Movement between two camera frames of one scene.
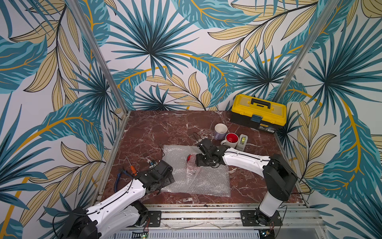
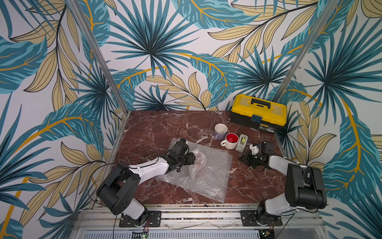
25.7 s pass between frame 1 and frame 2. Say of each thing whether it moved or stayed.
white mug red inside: stayed
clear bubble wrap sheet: moved
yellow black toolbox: stayed
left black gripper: moved
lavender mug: stayed
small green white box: stayed
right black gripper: moved
